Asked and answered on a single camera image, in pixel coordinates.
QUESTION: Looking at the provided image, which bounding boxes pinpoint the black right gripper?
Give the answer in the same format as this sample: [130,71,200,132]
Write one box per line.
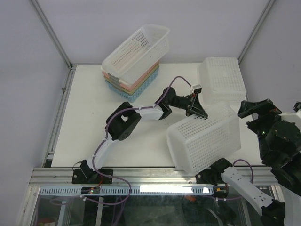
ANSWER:
[237,98,285,161]

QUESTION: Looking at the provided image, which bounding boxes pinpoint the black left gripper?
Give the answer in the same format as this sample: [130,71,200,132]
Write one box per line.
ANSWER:
[168,93,208,120]

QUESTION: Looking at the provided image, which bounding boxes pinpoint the white perforated basket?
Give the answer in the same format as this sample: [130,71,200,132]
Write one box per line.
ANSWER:
[166,102,241,175]
[198,57,246,105]
[102,24,170,85]

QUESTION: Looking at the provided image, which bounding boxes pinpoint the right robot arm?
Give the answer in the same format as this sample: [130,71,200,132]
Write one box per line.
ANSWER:
[210,99,301,226]

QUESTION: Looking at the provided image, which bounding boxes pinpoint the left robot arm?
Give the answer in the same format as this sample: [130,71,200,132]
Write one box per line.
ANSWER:
[72,85,208,184]

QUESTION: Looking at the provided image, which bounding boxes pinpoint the blue basket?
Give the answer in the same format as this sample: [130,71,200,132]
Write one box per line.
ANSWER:
[106,68,159,103]

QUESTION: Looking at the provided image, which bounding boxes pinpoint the pink basket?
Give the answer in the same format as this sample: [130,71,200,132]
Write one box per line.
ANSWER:
[101,62,160,93]

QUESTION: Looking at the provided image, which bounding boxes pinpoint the yellow-green basket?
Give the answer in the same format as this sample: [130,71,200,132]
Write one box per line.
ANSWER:
[103,64,159,95]

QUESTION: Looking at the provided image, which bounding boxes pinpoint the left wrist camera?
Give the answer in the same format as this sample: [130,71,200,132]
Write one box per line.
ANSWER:
[191,84,202,94]

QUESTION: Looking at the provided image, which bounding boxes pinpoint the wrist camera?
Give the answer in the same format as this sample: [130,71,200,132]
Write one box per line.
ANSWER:
[293,101,301,113]
[191,84,202,94]

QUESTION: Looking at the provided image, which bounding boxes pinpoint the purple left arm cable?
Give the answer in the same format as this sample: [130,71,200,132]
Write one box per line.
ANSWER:
[93,75,195,226]

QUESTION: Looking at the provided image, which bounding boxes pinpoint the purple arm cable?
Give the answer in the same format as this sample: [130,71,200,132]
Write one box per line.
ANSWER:
[93,75,195,226]
[213,159,256,202]

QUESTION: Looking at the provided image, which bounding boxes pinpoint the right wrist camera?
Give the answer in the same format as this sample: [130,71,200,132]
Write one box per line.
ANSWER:
[293,101,301,113]

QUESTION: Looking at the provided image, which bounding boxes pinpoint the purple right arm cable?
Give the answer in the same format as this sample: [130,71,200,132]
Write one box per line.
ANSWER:
[213,159,256,202]

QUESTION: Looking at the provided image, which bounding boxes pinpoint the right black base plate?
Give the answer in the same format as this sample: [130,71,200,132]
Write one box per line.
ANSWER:
[195,169,215,185]

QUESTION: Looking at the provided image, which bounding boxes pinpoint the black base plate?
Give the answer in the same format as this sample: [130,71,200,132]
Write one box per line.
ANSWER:
[71,169,112,185]
[195,169,215,185]

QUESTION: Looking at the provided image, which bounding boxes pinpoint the right aluminium frame post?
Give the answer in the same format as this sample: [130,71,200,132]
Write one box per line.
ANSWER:
[238,0,276,64]

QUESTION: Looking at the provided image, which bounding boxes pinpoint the aluminium frame post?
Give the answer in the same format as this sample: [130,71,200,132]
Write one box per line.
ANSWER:
[29,0,73,69]
[238,0,276,64]

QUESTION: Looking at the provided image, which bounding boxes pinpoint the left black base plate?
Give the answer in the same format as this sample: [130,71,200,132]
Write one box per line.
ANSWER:
[71,169,112,185]

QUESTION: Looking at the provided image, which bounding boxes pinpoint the aluminium mounting rail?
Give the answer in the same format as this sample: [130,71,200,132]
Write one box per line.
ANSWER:
[29,166,278,186]

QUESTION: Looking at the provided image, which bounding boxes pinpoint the grey slotted cable duct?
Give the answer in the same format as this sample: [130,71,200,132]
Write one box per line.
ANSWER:
[39,185,214,196]

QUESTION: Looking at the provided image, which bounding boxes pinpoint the left aluminium frame post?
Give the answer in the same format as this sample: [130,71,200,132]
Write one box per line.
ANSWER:
[29,0,73,69]

